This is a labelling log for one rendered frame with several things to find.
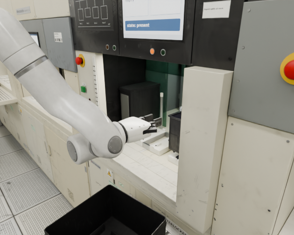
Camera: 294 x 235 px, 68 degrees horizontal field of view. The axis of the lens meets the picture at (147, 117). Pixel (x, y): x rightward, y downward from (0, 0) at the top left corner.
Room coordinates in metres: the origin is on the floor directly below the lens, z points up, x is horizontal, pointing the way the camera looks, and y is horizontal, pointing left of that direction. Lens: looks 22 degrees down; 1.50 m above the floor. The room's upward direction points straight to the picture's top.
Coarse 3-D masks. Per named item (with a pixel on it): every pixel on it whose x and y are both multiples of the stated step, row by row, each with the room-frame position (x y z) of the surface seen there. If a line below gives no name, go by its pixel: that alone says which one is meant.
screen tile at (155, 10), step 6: (156, 0) 0.76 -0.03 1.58; (162, 0) 0.74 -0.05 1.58; (168, 0) 0.73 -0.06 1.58; (174, 0) 0.71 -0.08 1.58; (180, 0) 0.70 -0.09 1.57; (156, 6) 0.76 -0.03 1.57; (162, 6) 0.74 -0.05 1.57; (168, 6) 0.73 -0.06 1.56; (174, 6) 0.71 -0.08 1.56; (180, 6) 0.69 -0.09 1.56; (156, 12) 0.76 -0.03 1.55; (162, 12) 0.74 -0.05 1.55; (168, 12) 0.73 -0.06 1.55; (174, 12) 0.71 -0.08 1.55; (180, 12) 0.69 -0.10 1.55
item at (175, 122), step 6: (180, 108) 1.04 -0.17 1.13; (174, 114) 0.99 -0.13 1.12; (180, 114) 1.02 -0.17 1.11; (174, 120) 0.95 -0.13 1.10; (180, 120) 0.92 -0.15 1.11; (174, 126) 0.95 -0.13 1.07; (180, 126) 0.92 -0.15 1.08; (174, 132) 0.95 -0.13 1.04; (174, 138) 0.95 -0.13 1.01; (168, 144) 0.97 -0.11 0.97; (174, 144) 0.94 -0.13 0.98; (174, 150) 0.94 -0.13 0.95
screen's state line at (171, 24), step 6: (180, 18) 0.69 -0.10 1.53; (126, 24) 0.87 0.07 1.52; (132, 24) 0.85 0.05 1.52; (138, 24) 0.83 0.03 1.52; (144, 24) 0.80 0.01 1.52; (150, 24) 0.78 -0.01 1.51; (156, 24) 0.76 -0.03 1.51; (162, 24) 0.74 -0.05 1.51; (168, 24) 0.73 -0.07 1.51; (174, 24) 0.71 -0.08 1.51; (126, 30) 0.87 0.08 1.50; (132, 30) 0.85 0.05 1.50; (138, 30) 0.83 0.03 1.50; (144, 30) 0.80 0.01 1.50; (150, 30) 0.78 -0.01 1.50; (156, 30) 0.76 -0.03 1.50; (162, 30) 0.74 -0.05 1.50; (168, 30) 0.72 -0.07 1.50; (174, 30) 0.71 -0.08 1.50
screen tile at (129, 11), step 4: (124, 0) 0.88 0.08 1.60; (144, 0) 0.80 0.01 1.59; (128, 4) 0.86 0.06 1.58; (132, 4) 0.85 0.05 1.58; (136, 4) 0.83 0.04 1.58; (140, 4) 0.82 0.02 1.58; (144, 4) 0.80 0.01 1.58; (128, 8) 0.86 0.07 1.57; (132, 8) 0.85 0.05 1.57; (136, 8) 0.83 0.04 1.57; (140, 8) 0.82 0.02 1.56; (144, 8) 0.80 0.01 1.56; (128, 12) 0.86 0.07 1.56; (132, 12) 0.85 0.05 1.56; (136, 12) 0.83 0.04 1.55; (140, 12) 0.82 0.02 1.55; (144, 12) 0.80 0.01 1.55; (128, 16) 0.86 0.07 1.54; (132, 16) 0.85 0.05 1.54
